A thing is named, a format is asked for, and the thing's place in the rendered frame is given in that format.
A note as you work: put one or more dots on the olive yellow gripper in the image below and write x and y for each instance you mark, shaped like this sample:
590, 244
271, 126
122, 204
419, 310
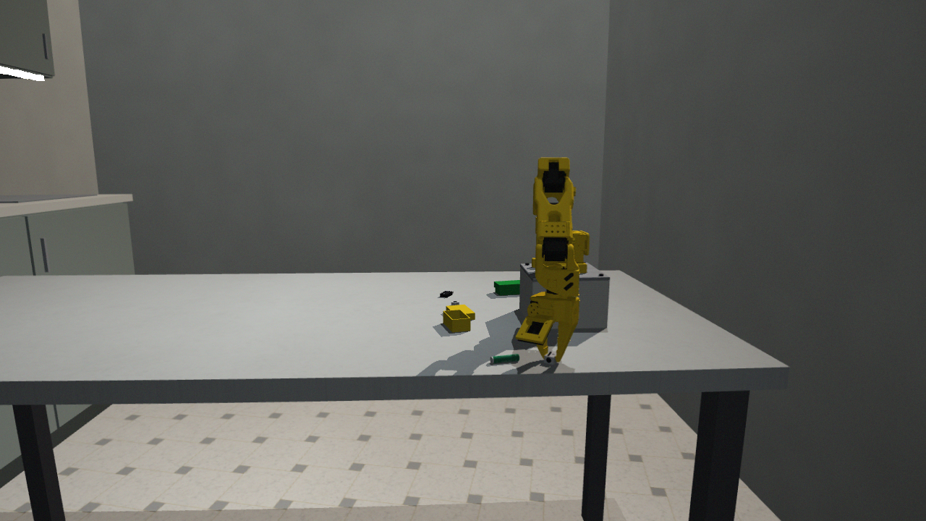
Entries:
547, 308

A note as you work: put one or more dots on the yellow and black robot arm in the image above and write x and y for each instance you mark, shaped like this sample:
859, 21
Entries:
558, 260

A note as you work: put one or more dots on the green aaa battery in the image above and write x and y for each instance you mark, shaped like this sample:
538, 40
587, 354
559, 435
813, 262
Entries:
504, 358

